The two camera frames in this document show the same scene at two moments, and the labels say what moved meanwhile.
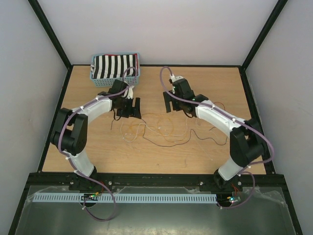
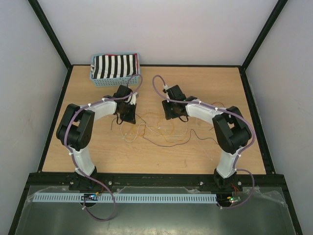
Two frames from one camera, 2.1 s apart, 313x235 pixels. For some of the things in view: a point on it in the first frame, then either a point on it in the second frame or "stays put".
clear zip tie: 212,159 stays put
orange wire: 157,123 -> 173,129
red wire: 221,103 stays put
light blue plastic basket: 131,81 stays put
